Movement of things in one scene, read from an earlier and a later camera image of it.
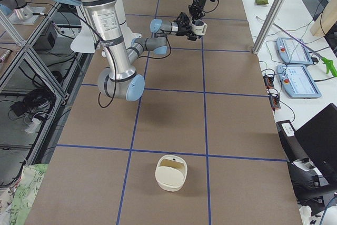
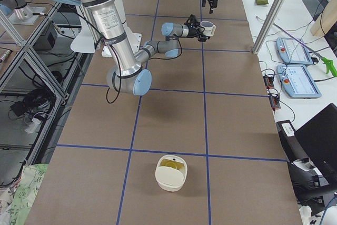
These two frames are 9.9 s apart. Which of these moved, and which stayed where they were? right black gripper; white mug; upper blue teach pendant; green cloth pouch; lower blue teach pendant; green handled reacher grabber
Moved: right black gripper; white mug
Stayed: upper blue teach pendant; green handled reacher grabber; green cloth pouch; lower blue teach pendant
